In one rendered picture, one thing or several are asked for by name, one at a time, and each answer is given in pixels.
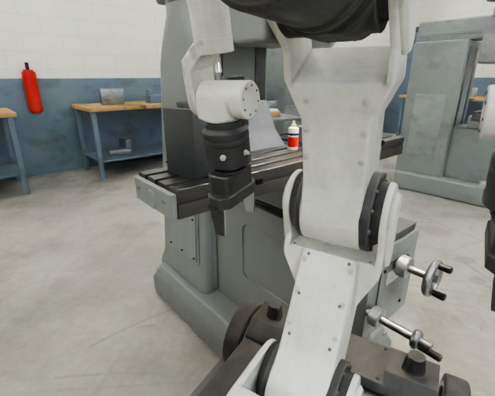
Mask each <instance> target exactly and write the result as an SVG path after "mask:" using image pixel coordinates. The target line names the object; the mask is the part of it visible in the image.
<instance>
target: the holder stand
mask: <svg viewBox="0 0 495 396"><path fill-rule="evenodd" d="M176 105H177V106H173V107H164V108H163V124H164V133H165V143H166V153H167V170H168V173H170V174H176V175H178V176H182V177H185V178H191V179H193V180H198V179H201V178H205V177H207V176H208V175H209V173H211V172H212V171H213V170H214V169H212V168H210V167H208V166H207V161H206V156H205V150H204V140H203V135H202V130H203V129H204V127H205V126H206V125H207V122H206V121H203V120H202V119H199V118H198V115H195V114H194V113H193V112H192V111H191V109H190V107H189V103H188V101H178V102H176Z"/></svg>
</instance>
